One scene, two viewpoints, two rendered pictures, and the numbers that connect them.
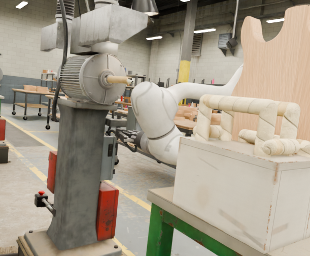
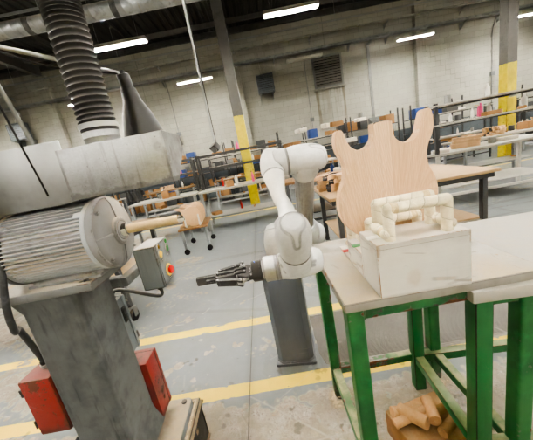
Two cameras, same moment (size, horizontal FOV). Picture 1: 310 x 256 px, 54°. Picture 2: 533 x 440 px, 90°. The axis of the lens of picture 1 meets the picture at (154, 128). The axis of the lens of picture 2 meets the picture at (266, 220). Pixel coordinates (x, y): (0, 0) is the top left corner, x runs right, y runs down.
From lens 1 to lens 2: 0.89 m
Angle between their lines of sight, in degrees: 52
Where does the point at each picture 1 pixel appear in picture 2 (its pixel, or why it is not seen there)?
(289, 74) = (387, 169)
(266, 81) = (370, 178)
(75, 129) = (89, 319)
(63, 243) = not seen: outside the picture
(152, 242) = (359, 341)
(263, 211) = (466, 260)
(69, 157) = (99, 359)
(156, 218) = (358, 321)
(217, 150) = (420, 240)
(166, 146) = (311, 262)
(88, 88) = (107, 254)
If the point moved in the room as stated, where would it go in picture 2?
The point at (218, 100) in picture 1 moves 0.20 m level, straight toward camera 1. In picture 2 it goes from (408, 205) to (502, 206)
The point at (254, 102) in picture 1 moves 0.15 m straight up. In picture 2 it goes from (440, 198) to (439, 143)
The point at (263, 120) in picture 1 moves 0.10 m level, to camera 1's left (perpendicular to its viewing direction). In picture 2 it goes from (450, 208) to (448, 218)
